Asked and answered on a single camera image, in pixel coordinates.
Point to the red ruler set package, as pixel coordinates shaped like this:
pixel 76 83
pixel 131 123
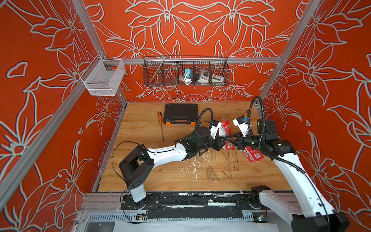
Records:
pixel 253 155
pixel 225 130

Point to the white dotted cube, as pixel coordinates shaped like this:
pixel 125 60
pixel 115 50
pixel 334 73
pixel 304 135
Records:
pixel 217 79

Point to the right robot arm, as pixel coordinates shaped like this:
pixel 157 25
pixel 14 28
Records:
pixel 315 213

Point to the clear straight ruler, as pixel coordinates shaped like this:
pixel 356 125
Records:
pixel 235 160

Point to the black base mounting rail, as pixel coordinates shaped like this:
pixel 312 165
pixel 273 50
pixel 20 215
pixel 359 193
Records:
pixel 208 205

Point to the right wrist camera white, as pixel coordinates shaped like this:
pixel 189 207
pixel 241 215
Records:
pixel 243 124

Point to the clear protractor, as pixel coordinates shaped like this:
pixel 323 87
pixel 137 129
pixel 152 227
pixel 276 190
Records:
pixel 211 174

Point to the black wire wall basket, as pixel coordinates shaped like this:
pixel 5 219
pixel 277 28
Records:
pixel 173 71

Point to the blue white small box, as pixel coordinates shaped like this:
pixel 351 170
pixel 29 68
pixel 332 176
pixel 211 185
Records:
pixel 188 74

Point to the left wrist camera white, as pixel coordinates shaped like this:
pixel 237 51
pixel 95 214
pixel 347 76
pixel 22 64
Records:
pixel 215 126

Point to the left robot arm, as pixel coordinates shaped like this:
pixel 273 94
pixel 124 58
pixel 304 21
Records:
pixel 138 164

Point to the clear plastic wall bin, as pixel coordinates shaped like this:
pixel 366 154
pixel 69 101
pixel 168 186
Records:
pixel 101 79

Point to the black orange tool case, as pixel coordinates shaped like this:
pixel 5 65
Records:
pixel 181 114

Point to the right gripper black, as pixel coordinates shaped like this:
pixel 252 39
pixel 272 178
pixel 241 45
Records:
pixel 240 139

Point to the orange handled screwdriver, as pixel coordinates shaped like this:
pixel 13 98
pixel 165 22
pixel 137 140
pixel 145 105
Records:
pixel 159 115

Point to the white timer device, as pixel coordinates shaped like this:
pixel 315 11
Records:
pixel 203 77

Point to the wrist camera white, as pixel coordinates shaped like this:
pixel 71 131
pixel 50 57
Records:
pixel 243 124
pixel 215 126

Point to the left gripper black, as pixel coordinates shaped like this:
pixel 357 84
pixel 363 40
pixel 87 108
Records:
pixel 218 141

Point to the clear triangle ruler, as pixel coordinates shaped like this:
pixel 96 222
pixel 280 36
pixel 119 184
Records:
pixel 227 157

